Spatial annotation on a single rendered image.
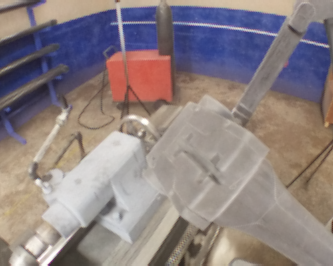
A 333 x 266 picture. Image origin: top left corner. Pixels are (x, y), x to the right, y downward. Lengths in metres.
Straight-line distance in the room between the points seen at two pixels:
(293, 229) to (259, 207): 0.05
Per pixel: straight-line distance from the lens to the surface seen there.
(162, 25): 2.85
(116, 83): 3.17
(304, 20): 0.54
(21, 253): 0.73
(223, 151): 0.16
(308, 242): 0.23
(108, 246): 1.10
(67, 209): 0.73
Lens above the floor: 1.68
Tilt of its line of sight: 37 degrees down
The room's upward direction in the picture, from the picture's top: 4 degrees counter-clockwise
